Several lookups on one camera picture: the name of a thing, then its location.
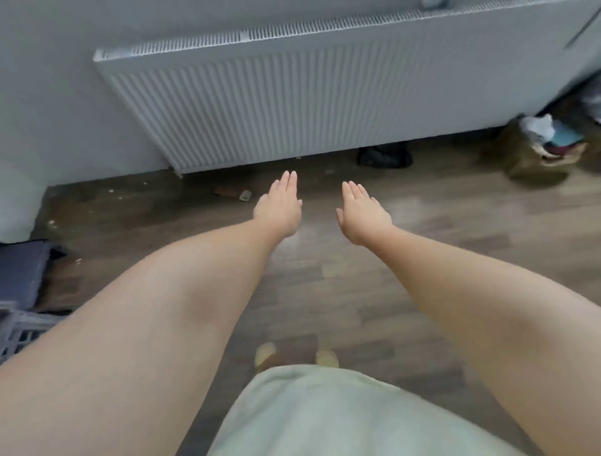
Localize person's right hand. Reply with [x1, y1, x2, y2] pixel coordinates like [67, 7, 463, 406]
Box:
[335, 181, 396, 248]

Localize person's left hand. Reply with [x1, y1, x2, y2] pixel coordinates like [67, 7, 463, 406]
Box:
[253, 170, 304, 241]

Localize person's left forearm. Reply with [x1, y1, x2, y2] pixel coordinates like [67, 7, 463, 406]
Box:
[0, 219, 293, 456]

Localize person's right forearm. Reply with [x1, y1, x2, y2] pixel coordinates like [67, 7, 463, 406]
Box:
[360, 225, 601, 456]

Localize black object under radiator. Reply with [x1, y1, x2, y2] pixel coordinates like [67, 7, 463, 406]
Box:
[358, 142, 414, 170]

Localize white panel radiator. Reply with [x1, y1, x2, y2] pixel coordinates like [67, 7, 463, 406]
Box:
[92, 0, 601, 177]

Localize yellow left slipper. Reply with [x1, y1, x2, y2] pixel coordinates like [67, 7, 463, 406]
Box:
[254, 341, 278, 374]

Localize light green shirt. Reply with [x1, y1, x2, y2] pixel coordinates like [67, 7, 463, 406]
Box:
[206, 365, 524, 456]

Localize brown paper bag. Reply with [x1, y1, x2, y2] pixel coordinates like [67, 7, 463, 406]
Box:
[499, 113, 588, 189]

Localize white crumpled paper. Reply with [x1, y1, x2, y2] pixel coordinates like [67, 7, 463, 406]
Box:
[518, 114, 556, 142]

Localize teal item in bag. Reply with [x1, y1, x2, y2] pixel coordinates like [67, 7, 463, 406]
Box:
[550, 126, 586, 147]

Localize dark bag with white cloth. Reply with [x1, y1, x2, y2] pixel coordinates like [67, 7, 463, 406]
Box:
[561, 70, 601, 125]

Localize dark blue cushion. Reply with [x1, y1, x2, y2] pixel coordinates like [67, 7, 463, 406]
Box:
[0, 239, 67, 312]

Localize grey plastic crate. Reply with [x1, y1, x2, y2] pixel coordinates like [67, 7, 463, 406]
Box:
[0, 301, 72, 367]

